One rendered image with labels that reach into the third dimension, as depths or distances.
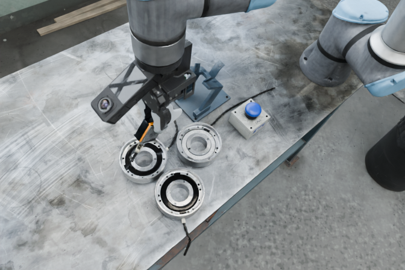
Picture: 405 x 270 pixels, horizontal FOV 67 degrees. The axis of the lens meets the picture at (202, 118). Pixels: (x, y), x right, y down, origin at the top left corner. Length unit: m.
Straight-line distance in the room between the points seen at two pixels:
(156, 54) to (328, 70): 0.61
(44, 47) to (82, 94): 1.33
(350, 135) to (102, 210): 1.57
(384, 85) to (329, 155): 1.11
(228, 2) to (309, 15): 0.79
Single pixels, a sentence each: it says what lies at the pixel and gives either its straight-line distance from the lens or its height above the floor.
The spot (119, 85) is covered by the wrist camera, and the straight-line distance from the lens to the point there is 0.48.
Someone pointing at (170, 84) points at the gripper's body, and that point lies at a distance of 0.50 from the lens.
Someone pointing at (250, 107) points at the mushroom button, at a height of 0.87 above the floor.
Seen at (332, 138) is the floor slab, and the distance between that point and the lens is 1.91.
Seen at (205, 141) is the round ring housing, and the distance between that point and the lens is 0.73.
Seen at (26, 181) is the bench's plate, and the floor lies 0.80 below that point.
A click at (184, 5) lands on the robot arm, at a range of 0.37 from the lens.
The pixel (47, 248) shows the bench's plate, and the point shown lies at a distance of 0.71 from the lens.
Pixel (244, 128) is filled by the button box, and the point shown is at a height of 0.83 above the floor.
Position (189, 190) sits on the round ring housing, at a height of 0.83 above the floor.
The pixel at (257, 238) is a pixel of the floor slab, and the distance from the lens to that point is 1.54.
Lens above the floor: 1.46
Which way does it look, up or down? 58 degrees down
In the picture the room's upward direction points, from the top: 12 degrees clockwise
